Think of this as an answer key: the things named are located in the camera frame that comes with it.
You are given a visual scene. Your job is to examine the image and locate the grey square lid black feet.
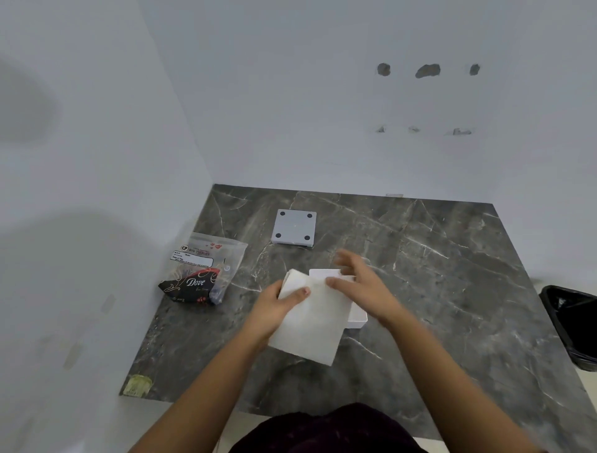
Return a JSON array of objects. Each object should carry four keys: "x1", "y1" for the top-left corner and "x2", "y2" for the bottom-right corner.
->
[{"x1": 271, "y1": 209, "x2": 317, "y2": 247}]

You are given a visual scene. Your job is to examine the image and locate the person's left hand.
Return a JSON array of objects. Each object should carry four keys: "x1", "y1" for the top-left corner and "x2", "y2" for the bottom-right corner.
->
[{"x1": 241, "y1": 283, "x2": 312, "y2": 346}]

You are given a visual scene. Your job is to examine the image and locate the person's right hand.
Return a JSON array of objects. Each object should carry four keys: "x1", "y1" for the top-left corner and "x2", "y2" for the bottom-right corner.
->
[{"x1": 325, "y1": 249, "x2": 406, "y2": 327}]

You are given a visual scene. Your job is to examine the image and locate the yellow-green sticker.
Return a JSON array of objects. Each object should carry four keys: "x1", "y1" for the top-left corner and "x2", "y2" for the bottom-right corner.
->
[{"x1": 124, "y1": 374, "x2": 154, "y2": 398}]

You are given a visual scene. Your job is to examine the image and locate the person's right forearm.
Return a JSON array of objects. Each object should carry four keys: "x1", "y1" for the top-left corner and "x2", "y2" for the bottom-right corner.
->
[{"x1": 377, "y1": 304, "x2": 548, "y2": 453}]

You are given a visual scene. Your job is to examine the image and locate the white paper napkin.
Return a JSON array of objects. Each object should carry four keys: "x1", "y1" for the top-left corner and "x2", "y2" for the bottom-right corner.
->
[{"x1": 268, "y1": 268, "x2": 358, "y2": 367}]

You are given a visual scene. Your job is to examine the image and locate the clear plastic packet dark label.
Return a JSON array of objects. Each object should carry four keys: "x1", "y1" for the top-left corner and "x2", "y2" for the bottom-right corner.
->
[{"x1": 158, "y1": 232, "x2": 249, "y2": 306}]

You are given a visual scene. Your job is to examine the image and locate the white square box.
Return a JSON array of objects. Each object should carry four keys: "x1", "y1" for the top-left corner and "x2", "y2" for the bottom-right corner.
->
[{"x1": 308, "y1": 268, "x2": 368, "y2": 331}]

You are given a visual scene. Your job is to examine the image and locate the black bin with liner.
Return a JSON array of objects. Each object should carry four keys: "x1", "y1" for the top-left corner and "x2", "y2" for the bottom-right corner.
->
[{"x1": 539, "y1": 285, "x2": 597, "y2": 372}]

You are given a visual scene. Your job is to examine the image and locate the person's left forearm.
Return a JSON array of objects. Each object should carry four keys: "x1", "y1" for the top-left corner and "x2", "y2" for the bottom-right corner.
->
[{"x1": 129, "y1": 326, "x2": 277, "y2": 453}]

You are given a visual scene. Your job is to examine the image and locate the person's dark maroon clothing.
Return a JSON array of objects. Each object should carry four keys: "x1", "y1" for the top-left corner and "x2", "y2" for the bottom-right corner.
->
[{"x1": 243, "y1": 403, "x2": 426, "y2": 453}]

